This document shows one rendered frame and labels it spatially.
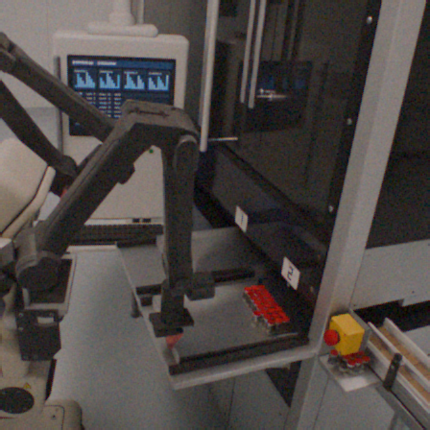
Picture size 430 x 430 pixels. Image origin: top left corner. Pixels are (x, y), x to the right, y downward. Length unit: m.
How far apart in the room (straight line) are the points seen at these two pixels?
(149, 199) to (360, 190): 1.12
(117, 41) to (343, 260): 1.13
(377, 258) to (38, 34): 5.59
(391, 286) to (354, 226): 0.27
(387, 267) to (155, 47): 1.12
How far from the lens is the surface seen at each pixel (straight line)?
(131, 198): 2.00
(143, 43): 1.83
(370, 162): 1.08
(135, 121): 0.77
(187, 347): 1.30
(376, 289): 1.32
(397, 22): 1.02
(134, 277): 1.54
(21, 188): 1.05
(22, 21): 6.35
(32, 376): 1.36
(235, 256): 1.68
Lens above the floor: 1.76
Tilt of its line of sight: 26 degrees down
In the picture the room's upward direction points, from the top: 6 degrees clockwise
